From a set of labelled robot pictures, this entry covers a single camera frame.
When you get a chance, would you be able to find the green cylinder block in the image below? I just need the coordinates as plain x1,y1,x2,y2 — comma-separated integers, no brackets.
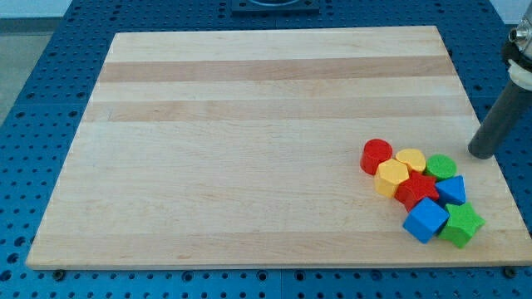
424,154,457,181

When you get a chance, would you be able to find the red cylinder block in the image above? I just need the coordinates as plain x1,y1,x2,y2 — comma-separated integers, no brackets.
360,139,393,175

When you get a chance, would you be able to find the blue cube block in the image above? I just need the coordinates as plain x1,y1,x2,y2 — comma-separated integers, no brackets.
402,198,450,243

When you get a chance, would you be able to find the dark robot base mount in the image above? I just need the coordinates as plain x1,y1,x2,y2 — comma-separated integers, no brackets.
229,0,320,15

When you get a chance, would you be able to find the yellow hexagon block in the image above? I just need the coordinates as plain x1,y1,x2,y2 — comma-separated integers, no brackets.
374,159,410,199

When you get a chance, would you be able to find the yellow heart block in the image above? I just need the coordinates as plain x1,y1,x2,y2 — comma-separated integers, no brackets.
395,148,426,174

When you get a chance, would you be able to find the green star block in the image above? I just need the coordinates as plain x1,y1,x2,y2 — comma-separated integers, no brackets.
438,202,485,248

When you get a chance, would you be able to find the red star block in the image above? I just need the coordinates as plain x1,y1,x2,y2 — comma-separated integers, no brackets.
395,172,440,212

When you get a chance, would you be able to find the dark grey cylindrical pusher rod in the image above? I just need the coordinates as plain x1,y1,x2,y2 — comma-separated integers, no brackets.
468,81,531,159

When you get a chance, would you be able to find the wooden board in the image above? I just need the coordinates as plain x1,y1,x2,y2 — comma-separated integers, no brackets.
26,26,531,270

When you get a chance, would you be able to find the blue triangle block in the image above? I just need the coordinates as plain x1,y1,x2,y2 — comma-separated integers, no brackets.
435,175,467,208

